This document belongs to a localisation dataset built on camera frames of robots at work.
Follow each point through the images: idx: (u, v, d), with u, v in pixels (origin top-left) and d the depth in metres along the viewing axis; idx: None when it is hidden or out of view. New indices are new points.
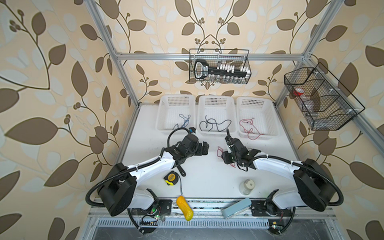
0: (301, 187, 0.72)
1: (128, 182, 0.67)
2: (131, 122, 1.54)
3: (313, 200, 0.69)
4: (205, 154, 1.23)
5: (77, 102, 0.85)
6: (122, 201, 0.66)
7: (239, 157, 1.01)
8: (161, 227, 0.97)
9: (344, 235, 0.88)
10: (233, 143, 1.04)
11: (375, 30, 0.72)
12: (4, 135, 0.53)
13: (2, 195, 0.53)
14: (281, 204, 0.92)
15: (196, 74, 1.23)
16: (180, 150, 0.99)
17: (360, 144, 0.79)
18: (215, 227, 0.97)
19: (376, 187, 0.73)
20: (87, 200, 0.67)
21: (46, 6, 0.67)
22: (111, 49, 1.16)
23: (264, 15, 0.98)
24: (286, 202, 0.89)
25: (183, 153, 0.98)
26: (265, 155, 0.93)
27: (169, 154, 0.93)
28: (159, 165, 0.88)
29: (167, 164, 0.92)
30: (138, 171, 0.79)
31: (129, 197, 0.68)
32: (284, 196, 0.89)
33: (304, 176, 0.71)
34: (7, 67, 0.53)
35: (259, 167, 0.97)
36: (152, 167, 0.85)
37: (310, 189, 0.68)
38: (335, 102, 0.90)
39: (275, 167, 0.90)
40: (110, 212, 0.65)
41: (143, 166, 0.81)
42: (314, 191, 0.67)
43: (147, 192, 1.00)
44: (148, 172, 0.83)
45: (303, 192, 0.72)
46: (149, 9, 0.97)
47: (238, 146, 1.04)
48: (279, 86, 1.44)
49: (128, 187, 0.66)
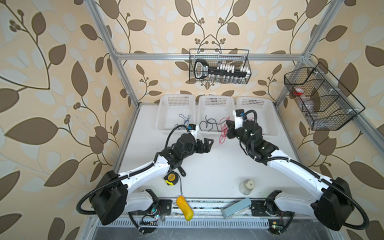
0: (323, 206, 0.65)
1: (120, 190, 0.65)
2: (131, 122, 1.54)
3: (331, 220, 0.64)
4: (206, 151, 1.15)
5: (77, 102, 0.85)
6: (114, 210, 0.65)
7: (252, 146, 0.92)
8: (161, 227, 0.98)
9: (344, 235, 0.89)
10: (255, 132, 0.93)
11: (375, 30, 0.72)
12: (5, 135, 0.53)
13: (2, 195, 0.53)
14: (283, 207, 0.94)
15: (196, 74, 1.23)
16: (175, 153, 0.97)
17: (359, 144, 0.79)
18: (215, 227, 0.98)
19: (375, 187, 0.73)
20: (78, 209, 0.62)
21: (46, 6, 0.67)
22: (111, 49, 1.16)
23: (264, 15, 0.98)
24: (289, 206, 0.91)
25: (178, 157, 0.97)
26: (287, 158, 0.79)
27: (164, 158, 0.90)
28: (153, 170, 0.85)
29: (162, 170, 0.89)
30: (129, 178, 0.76)
31: (120, 205, 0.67)
32: (291, 203, 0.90)
33: (334, 197, 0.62)
34: (7, 67, 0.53)
35: (274, 166, 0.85)
36: (144, 174, 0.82)
37: (333, 209, 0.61)
38: (335, 102, 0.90)
39: (296, 175, 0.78)
40: (102, 221, 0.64)
41: (135, 173, 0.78)
42: (338, 211, 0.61)
43: (139, 194, 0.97)
44: (141, 178, 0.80)
45: (321, 208, 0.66)
46: (149, 9, 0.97)
47: (257, 136, 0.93)
48: (279, 86, 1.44)
49: (119, 196, 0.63)
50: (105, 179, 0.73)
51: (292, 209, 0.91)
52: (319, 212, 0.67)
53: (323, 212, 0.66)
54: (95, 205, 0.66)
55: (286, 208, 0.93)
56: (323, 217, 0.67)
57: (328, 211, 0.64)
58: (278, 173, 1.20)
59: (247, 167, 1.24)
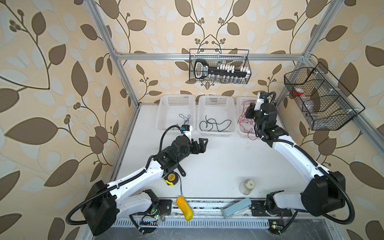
0: (309, 190, 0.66)
1: (108, 202, 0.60)
2: (131, 122, 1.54)
3: (314, 205, 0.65)
4: (202, 152, 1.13)
5: (77, 102, 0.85)
6: (105, 221, 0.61)
7: (262, 127, 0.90)
8: (161, 227, 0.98)
9: (344, 235, 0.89)
10: (268, 113, 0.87)
11: (375, 30, 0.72)
12: (5, 135, 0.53)
13: (2, 195, 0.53)
14: (280, 203, 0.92)
15: (196, 74, 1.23)
16: (170, 156, 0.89)
17: (359, 144, 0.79)
18: (215, 227, 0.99)
19: (375, 187, 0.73)
20: (68, 222, 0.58)
21: (46, 6, 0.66)
22: (111, 49, 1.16)
23: (264, 15, 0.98)
24: (286, 202, 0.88)
25: (174, 161, 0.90)
26: (292, 143, 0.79)
27: (156, 164, 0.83)
28: (145, 177, 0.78)
29: (155, 175, 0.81)
30: (119, 188, 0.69)
31: (112, 214, 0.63)
32: (288, 198, 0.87)
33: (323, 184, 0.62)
34: (7, 67, 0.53)
35: (277, 149, 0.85)
36: (136, 181, 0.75)
37: (320, 197, 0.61)
38: (335, 102, 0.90)
39: (296, 161, 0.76)
40: (93, 232, 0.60)
41: (124, 182, 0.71)
42: (324, 201, 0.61)
43: (136, 197, 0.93)
44: (132, 187, 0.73)
45: (308, 194, 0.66)
46: (149, 9, 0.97)
47: (271, 118, 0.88)
48: (279, 86, 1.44)
49: (106, 209, 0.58)
50: (94, 191, 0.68)
51: (289, 204, 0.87)
52: (306, 196, 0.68)
53: (309, 197, 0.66)
54: (86, 215, 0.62)
55: (283, 205, 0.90)
56: (308, 202, 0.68)
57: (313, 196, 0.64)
58: (278, 173, 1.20)
59: (247, 167, 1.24)
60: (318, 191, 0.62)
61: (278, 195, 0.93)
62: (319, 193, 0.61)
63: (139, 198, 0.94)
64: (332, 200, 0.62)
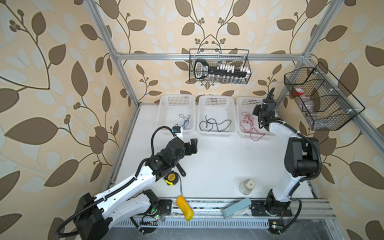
0: (287, 150, 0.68)
1: (95, 216, 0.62)
2: (131, 122, 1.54)
3: (290, 164, 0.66)
4: (194, 152, 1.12)
5: (77, 102, 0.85)
6: (96, 233, 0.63)
7: (261, 115, 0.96)
8: (161, 226, 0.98)
9: (344, 235, 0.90)
10: (267, 102, 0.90)
11: (375, 30, 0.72)
12: (5, 135, 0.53)
13: (2, 195, 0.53)
14: (277, 192, 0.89)
15: (196, 74, 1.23)
16: (164, 160, 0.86)
17: (360, 144, 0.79)
18: (215, 226, 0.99)
19: (375, 188, 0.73)
20: (58, 236, 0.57)
21: (46, 6, 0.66)
22: (111, 49, 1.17)
23: (264, 15, 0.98)
24: (281, 188, 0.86)
25: (168, 164, 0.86)
26: (282, 122, 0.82)
27: (148, 169, 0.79)
28: (135, 186, 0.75)
29: (146, 182, 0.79)
30: (106, 201, 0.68)
31: (102, 226, 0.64)
32: (282, 183, 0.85)
33: (298, 142, 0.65)
34: (7, 67, 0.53)
35: (272, 130, 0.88)
36: (126, 190, 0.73)
37: (293, 153, 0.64)
38: (335, 102, 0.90)
39: (282, 132, 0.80)
40: None
41: (112, 194, 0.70)
42: (296, 157, 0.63)
43: (133, 201, 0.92)
44: (121, 198, 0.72)
45: (286, 154, 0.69)
46: (149, 9, 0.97)
47: (270, 107, 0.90)
48: (279, 86, 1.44)
49: (94, 223, 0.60)
50: (82, 203, 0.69)
51: (282, 188, 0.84)
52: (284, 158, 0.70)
53: (286, 157, 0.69)
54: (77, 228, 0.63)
55: (279, 192, 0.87)
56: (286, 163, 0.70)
57: (289, 155, 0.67)
58: (278, 173, 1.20)
59: (247, 167, 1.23)
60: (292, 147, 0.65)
61: (275, 188, 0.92)
62: (292, 148, 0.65)
63: (136, 201, 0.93)
64: (306, 161, 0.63)
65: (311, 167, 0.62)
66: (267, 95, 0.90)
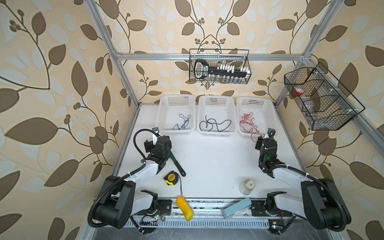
0: (305, 197, 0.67)
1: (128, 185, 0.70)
2: (131, 122, 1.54)
3: (314, 215, 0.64)
4: None
5: (77, 102, 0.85)
6: (126, 208, 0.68)
7: (263, 160, 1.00)
8: (161, 227, 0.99)
9: (344, 235, 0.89)
10: (269, 147, 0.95)
11: (375, 30, 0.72)
12: (5, 135, 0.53)
13: (2, 195, 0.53)
14: (280, 204, 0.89)
15: (196, 74, 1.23)
16: (157, 155, 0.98)
17: (360, 144, 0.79)
18: (215, 227, 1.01)
19: (375, 187, 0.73)
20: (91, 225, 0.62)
21: (46, 6, 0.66)
22: (111, 49, 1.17)
23: (264, 15, 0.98)
24: (287, 206, 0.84)
25: (162, 157, 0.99)
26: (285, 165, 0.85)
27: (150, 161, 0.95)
28: (147, 169, 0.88)
29: (153, 168, 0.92)
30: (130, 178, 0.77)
31: (131, 200, 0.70)
32: (289, 201, 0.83)
33: (314, 188, 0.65)
34: (7, 67, 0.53)
35: (277, 175, 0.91)
36: (142, 171, 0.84)
37: (313, 201, 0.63)
38: (335, 102, 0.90)
39: (290, 176, 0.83)
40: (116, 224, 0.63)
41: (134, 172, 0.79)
42: (317, 206, 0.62)
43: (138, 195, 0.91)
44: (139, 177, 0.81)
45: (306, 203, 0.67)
46: (149, 9, 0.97)
47: (271, 152, 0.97)
48: (278, 86, 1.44)
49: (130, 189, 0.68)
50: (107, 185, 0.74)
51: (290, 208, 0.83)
52: (307, 208, 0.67)
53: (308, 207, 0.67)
54: (101, 216, 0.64)
55: (284, 206, 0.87)
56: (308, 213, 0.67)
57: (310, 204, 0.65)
58: None
59: (247, 167, 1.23)
60: (308, 193, 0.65)
61: (279, 196, 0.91)
62: (310, 195, 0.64)
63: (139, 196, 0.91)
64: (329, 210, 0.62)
65: (336, 217, 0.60)
66: (270, 140, 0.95)
